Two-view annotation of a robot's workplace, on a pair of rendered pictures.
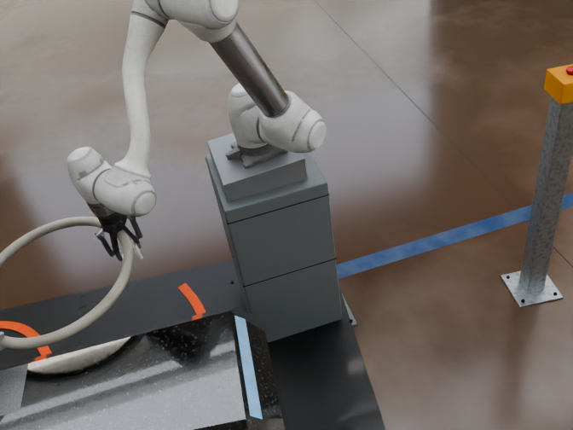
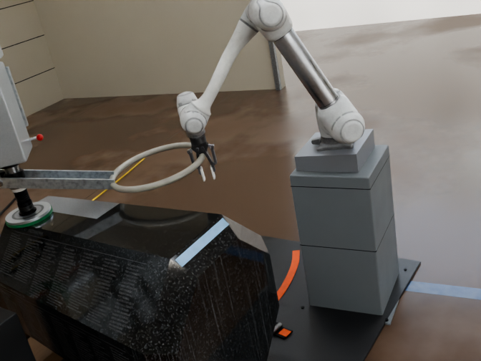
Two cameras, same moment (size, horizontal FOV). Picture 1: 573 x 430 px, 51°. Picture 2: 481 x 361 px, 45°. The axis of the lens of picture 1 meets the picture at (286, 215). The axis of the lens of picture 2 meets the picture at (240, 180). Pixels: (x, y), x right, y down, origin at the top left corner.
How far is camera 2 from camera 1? 1.37 m
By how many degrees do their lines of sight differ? 38
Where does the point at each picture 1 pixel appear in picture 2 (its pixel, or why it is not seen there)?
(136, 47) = (233, 39)
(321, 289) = (363, 276)
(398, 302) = (438, 325)
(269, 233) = (321, 205)
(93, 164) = (186, 100)
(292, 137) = (331, 127)
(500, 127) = not seen: outside the picture
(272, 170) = (331, 155)
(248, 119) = not seen: hidden behind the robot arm
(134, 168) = (197, 104)
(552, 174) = not seen: outside the picture
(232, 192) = (300, 164)
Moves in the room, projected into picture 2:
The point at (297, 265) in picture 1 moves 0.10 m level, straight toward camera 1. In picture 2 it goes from (342, 244) to (333, 254)
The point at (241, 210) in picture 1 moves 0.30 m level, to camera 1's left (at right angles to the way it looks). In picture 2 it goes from (300, 178) to (251, 172)
